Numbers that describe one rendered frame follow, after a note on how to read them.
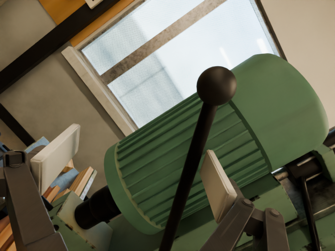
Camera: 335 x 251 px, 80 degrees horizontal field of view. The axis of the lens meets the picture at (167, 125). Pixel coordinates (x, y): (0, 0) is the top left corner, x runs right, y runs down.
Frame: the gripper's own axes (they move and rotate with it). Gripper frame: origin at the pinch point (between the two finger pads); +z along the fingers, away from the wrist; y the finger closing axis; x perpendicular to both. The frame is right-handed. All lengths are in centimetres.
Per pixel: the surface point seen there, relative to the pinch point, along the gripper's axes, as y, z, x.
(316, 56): 117, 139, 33
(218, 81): 4.7, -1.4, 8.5
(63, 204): -12.1, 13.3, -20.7
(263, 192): 19.7, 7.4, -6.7
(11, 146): -98, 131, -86
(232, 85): 5.9, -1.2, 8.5
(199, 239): 12.5, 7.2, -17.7
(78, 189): -15.5, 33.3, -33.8
